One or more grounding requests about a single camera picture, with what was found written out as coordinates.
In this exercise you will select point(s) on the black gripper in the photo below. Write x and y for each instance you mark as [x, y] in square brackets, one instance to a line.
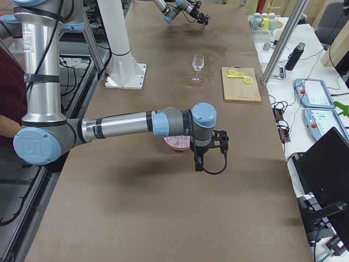
[198, 152]
[196, 15]

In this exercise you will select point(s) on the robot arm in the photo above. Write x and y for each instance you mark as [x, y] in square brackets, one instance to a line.
[46, 133]
[192, 8]

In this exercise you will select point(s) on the clear ice cubes pile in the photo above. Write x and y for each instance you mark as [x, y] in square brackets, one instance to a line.
[178, 141]

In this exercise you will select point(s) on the clear wine glass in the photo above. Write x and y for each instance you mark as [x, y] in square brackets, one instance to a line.
[197, 65]

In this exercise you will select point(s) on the pink bowl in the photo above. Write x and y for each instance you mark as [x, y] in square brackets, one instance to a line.
[176, 148]

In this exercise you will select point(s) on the lemon slice upper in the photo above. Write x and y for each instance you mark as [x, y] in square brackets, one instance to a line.
[232, 72]

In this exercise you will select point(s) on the yellow plastic knife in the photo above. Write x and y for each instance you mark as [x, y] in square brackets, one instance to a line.
[236, 76]

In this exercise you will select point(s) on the yellow cup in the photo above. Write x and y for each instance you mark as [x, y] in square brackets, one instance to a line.
[265, 23]

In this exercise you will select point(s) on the steel weight cylinder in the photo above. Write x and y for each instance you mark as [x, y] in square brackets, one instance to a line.
[266, 46]

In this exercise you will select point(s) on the lemon slice lower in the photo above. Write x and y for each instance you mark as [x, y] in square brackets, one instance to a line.
[248, 80]

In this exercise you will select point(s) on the bamboo cutting board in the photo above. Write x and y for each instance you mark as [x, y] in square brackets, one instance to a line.
[236, 90]

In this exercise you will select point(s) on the black water bottle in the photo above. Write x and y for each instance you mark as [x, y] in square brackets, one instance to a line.
[295, 56]

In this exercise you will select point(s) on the black monitor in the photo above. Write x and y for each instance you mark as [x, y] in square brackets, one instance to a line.
[323, 171]

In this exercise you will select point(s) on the lower teach pendant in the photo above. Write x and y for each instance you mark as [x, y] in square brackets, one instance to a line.
[321, 120]

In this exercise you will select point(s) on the teach pendant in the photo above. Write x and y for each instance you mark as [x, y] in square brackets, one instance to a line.
[321, 120]
[313, 93]

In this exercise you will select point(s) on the upper teach pendant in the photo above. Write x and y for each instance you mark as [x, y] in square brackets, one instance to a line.
[313, 93]

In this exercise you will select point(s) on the green grabber tool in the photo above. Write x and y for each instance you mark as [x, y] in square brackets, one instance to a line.
[344, 108]

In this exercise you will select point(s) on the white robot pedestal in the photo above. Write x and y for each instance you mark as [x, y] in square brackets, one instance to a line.
[124, 71]

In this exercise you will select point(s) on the aluminium frame post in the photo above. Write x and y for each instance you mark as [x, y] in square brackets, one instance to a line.
[284, 38]

